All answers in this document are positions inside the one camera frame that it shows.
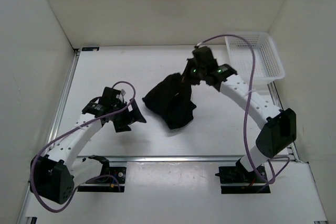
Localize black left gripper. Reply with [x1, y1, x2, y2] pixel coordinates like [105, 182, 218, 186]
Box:
[111, 98, 146, 133]

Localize black shorts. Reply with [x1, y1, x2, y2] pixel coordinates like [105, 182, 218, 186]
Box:
[142, 73, 196, 130]

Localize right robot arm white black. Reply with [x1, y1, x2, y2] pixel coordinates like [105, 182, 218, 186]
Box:
[183, 46, 297, 182]

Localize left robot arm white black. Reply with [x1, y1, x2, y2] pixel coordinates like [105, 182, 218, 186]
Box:
[30, 87, 146, 205]

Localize white perforated plastic basket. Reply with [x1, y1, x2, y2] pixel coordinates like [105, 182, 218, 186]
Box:
[225, 31, 285, 86]

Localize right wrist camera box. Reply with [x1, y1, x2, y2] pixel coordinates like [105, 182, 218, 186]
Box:
[192, 46, 218, 69]

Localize aluminium front rail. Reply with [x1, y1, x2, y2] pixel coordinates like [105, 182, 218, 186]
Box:
[67, 154, 293, 164]

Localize aluminium rail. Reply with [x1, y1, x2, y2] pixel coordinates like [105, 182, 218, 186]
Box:
[67, 154, 293, 164]
[16, 48, 81, 223]
[267, 82, 301, 162]

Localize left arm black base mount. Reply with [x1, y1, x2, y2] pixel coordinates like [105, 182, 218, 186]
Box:
[78, 155, 127, 193]

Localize aluminium right side rail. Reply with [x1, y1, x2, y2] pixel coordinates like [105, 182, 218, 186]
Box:
[267, 82, 301, 162]

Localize aluminium left side rail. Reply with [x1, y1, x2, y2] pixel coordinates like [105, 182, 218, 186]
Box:
[16, 48, 81, 223]

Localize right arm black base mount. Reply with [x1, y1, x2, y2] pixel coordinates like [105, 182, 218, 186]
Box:
[215, 159, 271, 195]

